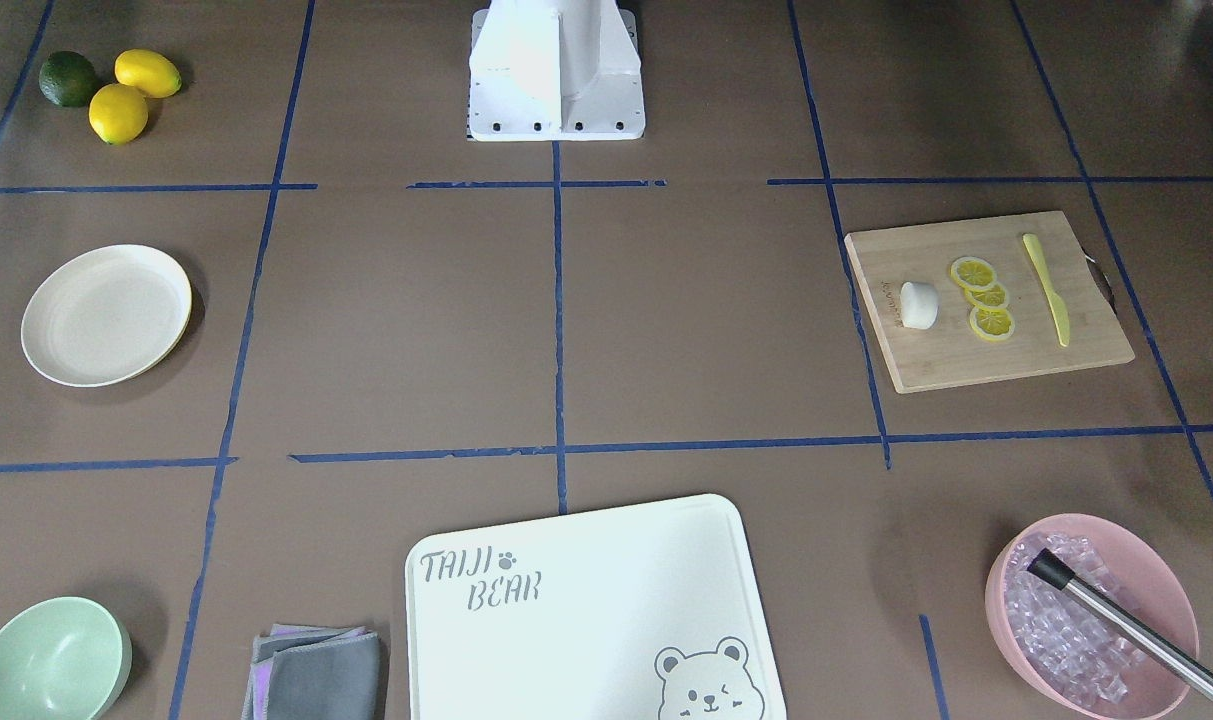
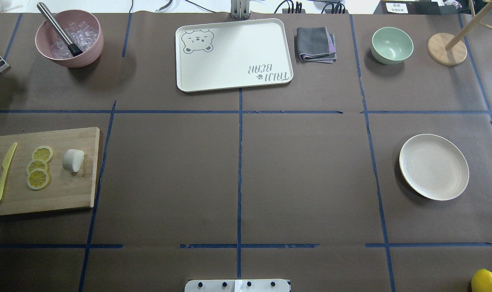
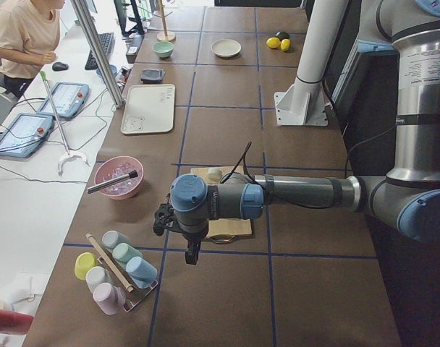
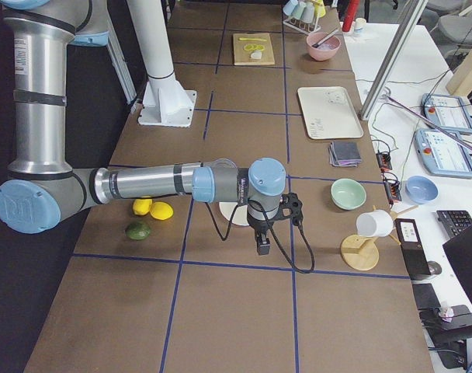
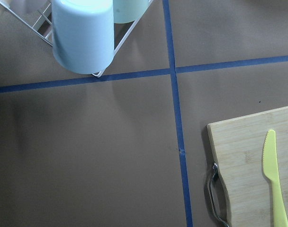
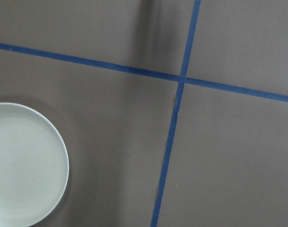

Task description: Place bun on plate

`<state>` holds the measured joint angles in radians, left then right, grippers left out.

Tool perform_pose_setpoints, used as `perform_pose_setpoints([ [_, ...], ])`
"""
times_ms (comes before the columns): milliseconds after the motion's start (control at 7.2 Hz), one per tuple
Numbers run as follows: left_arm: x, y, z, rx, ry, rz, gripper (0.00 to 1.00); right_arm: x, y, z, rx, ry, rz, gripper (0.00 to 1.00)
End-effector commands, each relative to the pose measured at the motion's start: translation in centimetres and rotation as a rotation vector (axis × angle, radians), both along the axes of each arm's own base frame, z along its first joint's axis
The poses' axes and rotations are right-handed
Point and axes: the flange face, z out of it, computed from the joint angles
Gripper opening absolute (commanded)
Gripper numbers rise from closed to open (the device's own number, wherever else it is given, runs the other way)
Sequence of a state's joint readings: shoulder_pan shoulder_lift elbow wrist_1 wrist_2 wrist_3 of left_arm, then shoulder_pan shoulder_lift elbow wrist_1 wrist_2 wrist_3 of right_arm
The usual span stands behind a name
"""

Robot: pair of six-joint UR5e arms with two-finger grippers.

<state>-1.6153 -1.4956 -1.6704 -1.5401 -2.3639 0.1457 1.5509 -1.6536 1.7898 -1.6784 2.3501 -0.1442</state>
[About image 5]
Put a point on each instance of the white wire cup rack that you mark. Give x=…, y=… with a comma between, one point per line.
x=37, y=15

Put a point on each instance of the light blue plastic cup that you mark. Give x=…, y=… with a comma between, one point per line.
x=83, y=34

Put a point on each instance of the yellow-green plastic knife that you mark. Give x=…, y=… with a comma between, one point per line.
x=271, y=171

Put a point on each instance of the mint green plastic cup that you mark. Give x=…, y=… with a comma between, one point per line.
x=126, y=11

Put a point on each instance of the bamboo cutting board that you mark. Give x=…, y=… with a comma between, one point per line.
x=237, y=146

